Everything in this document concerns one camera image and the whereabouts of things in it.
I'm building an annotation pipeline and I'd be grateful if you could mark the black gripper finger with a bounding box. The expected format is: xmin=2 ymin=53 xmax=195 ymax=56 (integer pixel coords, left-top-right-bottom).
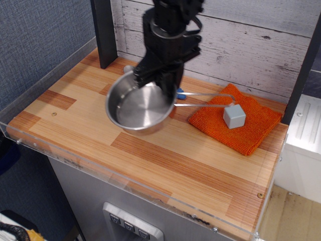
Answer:
xmin=155 ymin=63 xmax=184 ymax=98
xmin=134 ymin=74 xmax=156 ymax=88

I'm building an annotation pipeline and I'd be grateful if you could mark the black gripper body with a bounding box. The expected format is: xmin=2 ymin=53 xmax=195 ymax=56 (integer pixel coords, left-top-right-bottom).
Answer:
xmin=134 ymin=10 xmax=202 ymax=76

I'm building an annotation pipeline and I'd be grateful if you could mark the silver pan with wire handle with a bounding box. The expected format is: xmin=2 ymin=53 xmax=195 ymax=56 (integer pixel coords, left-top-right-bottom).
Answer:
xmin=105 ymin=71 xmax=236 ymax=135

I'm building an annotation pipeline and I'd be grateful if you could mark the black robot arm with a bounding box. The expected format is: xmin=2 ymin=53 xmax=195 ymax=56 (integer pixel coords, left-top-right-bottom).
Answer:
xmin=133 ymin=1 xmax=203 ymax=97

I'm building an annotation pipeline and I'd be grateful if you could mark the orange knitted rag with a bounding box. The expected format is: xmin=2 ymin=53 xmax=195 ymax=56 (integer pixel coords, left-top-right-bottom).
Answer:
xmin=189 ymin=84 xmax=282 ymax=156

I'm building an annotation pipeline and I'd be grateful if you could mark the grey cube block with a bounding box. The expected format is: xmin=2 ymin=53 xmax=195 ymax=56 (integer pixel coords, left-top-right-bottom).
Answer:
xmin=223 ymin=104 xmax=246 ymax=129

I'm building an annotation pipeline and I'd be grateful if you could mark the silver panel with buttons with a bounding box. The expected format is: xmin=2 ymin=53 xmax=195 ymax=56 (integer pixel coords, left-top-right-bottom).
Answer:
xmin=102 ymin=202 xmax=164 ymax=240

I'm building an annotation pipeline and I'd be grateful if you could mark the white aluminium block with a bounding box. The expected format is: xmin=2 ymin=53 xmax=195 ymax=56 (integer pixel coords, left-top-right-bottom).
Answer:
xmin=274 ymin=94 xmax=320 ymax=203

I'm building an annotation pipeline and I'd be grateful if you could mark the yellow and black object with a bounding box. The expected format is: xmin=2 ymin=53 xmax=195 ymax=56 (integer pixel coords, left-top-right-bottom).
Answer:
xmin=27 ymin=229 xmax=45 ymax=241

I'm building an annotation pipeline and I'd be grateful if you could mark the spoon with blue handle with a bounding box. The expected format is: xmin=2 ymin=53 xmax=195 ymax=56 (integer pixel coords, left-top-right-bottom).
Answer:
xmin=123 ymin=65 xmax=187 ymax=100

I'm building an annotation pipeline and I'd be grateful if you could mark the dark left vertical post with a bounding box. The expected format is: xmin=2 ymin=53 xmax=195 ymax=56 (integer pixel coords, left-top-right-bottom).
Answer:
xmin=90 ymin=0 xmax=118 ymax=69

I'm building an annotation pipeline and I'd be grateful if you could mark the dark vertical post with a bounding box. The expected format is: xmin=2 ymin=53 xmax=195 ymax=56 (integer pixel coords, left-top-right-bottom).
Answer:
xmin=90 ymin=0 xmax=118 ymax=69
xmin=281 ymin=16 xmax=320 ymax=125

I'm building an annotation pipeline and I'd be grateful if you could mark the dark right vertical post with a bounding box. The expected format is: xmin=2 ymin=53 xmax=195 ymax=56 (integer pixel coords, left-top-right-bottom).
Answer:
xmin=281 ymin=16 xmax=320 ymax=125

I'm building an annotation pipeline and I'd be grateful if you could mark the clear acrylic guard rail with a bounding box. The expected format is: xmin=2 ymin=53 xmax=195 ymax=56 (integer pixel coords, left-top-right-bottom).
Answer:
xmin=1 ymin=38 xmax=288 ymax=240

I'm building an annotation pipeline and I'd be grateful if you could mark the black braided cable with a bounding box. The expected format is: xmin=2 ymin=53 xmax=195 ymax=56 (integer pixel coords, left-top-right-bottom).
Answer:
xmin=0 ymin=222 xmax=31 ymax=241

